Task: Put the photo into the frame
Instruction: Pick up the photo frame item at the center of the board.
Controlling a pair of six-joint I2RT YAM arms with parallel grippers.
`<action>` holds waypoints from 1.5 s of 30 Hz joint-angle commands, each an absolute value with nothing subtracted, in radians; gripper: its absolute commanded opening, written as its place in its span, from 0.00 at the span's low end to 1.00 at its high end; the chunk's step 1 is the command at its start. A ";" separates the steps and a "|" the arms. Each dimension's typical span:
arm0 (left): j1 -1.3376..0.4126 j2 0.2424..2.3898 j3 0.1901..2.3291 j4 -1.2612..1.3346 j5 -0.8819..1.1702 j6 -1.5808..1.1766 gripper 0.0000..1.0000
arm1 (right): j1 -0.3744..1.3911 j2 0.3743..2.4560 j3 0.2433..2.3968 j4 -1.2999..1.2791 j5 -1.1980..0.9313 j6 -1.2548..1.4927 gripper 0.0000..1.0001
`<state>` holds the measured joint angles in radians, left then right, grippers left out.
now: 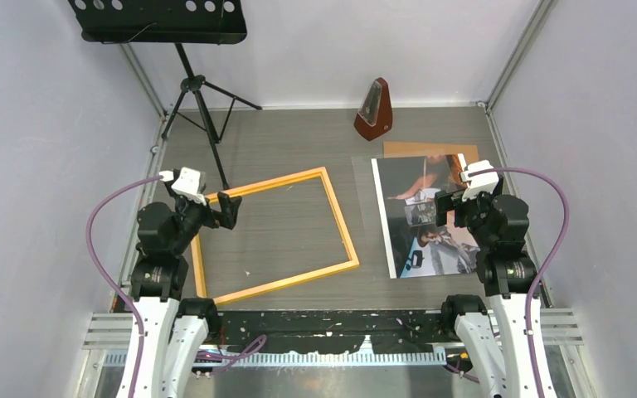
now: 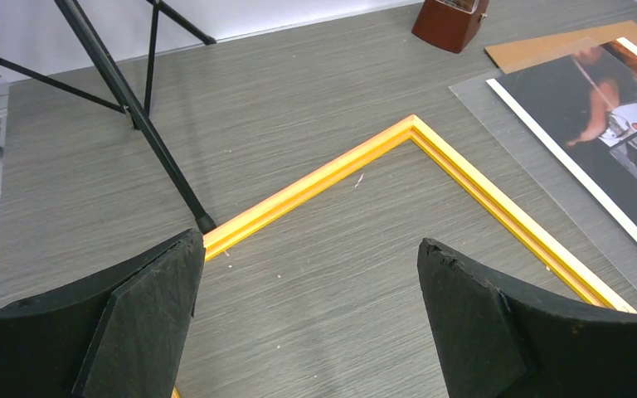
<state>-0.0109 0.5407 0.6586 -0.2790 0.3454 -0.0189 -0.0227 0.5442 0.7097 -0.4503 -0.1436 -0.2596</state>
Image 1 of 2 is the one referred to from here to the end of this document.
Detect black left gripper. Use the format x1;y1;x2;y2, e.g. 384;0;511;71
166;179;241;252

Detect yellow wooden picture frame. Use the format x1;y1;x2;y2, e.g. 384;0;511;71
213;167;360;305

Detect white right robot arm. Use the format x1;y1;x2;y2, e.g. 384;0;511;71
435;192;557;397

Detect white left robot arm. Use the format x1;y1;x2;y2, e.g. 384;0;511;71
117;192;242;397

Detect printed photo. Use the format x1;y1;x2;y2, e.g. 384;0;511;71
371;153;479;279

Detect brown backing board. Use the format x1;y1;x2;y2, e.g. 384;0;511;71
383;141;480;163

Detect brown metronome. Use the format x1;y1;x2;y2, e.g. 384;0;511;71
353;77;393;141

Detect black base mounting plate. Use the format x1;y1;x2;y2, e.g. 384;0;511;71
205;309;459;354

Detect black music stand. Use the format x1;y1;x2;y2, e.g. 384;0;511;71
69;0;262;189

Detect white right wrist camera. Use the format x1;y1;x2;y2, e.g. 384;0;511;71
460;160;500;202

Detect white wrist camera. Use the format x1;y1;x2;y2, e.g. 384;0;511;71
460;160;500;202
158;167;207;205

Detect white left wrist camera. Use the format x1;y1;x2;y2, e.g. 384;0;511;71
158;167;207;205

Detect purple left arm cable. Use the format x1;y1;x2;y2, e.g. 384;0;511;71
85;174;164;398

